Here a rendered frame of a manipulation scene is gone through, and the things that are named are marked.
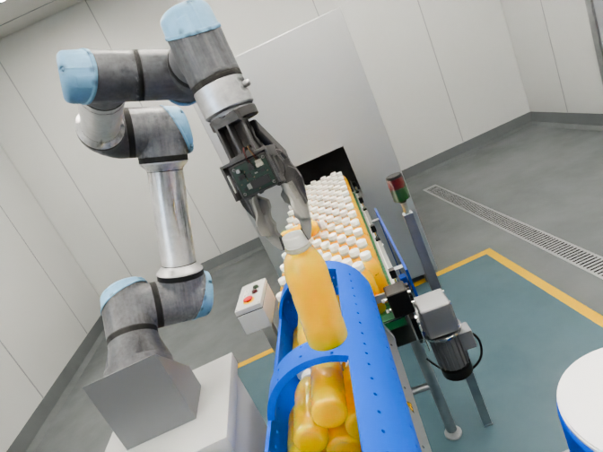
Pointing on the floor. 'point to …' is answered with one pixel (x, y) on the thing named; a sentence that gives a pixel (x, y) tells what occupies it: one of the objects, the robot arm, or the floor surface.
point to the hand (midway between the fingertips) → (292, 236)
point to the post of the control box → (271, 335)
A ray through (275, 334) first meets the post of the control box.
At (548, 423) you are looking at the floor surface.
